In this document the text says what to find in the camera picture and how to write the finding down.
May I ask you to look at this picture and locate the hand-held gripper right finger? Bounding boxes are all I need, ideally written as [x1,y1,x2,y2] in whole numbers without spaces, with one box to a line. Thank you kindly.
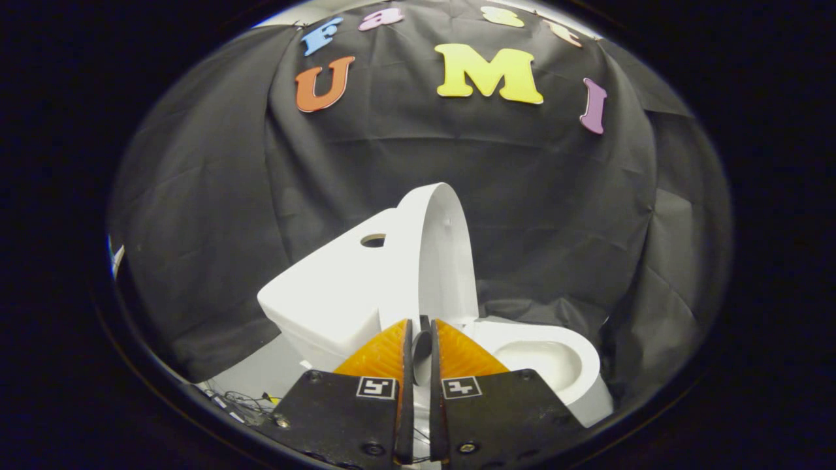
[428,319,585,465]

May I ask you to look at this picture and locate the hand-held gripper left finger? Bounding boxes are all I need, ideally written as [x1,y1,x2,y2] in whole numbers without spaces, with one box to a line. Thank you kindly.
[268,318,416,468]

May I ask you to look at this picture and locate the white toilet lid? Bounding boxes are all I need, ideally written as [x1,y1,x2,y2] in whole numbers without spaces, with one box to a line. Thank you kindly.
[378,182,481,387]

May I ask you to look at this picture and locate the white toilet bowl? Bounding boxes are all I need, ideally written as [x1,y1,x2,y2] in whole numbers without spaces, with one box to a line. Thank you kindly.
[562,372,615,429]

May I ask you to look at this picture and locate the black backdrop cloth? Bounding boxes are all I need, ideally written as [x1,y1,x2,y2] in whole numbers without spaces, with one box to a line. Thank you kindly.
[108,0,733,422]

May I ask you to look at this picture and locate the tangled black cables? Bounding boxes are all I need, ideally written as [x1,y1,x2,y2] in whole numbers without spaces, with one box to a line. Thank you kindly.
[208,388,283,426]

